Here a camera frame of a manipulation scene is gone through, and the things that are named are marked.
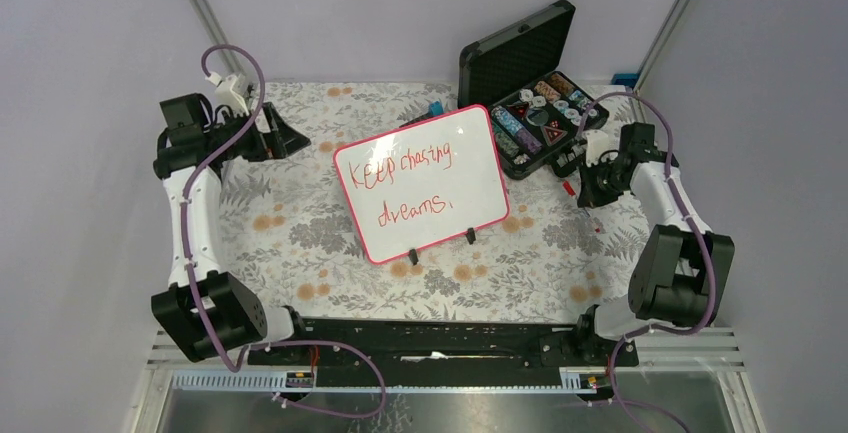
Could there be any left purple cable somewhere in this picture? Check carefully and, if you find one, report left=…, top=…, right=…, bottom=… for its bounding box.
left=180, top=44, right=388, bottom=419

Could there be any pink framed whiteboard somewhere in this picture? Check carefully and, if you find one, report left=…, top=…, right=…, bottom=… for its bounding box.
left=333, top=105, right=510, bottom=265

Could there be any open black chip case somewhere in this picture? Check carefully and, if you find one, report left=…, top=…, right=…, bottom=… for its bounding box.
left=457, top=0, right=610, bottom=180

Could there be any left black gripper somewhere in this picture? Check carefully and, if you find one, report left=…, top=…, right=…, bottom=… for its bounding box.
left=206, top=101, right=310, bottom=162

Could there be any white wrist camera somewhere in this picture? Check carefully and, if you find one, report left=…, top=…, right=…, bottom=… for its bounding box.
left=581, top=130, right=617, bottom=167
left=206, top=72, right=254, bottom=116

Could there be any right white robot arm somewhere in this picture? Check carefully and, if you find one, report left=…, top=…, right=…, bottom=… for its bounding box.
left=573, top=123, right=735, bottom=365

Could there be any blue building brick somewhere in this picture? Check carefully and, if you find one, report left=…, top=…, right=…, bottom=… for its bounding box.
left=427, top=102, right=444, bottom=117

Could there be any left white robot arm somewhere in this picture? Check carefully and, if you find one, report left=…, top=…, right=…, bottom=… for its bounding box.
left=151, top=93, right=311, bottom=363

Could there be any silver red marker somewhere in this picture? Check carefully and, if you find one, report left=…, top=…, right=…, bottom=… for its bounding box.
left=562, top=180, right=602, bottom=233

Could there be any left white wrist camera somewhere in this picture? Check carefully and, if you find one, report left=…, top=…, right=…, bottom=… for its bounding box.
left=206, top=72, right=254, bottom=116

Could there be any red marker cap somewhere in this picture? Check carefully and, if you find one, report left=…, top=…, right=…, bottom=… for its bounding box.
left=563, top=181, right=576, bottom=196

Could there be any blue object behind frame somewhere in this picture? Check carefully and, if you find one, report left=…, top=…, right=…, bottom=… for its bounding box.
left=610, top=73, right=640, bottom=89

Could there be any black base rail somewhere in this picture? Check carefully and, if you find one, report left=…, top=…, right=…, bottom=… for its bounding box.
left=248, top=318, right=639, bottom=388

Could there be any black whiteboard stand clip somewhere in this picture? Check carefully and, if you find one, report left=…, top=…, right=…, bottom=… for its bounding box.
left=465, top=227, right=476, bottom=245

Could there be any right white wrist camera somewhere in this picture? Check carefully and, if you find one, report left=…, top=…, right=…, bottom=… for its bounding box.
left=581, top=130, right=617, bottom=167

